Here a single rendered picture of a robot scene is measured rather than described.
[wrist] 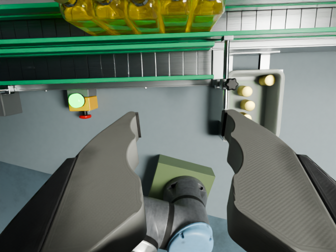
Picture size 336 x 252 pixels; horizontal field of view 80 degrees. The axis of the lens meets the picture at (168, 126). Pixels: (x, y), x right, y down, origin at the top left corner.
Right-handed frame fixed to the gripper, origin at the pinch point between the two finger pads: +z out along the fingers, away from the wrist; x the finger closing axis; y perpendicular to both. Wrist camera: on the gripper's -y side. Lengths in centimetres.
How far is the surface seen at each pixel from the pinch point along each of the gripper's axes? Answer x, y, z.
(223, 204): 18, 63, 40
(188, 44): 3.2, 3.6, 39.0
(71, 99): -32, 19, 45
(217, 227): 33, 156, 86
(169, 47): -1.3, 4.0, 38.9
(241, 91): 21, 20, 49
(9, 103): -55, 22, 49
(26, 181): -121, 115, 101
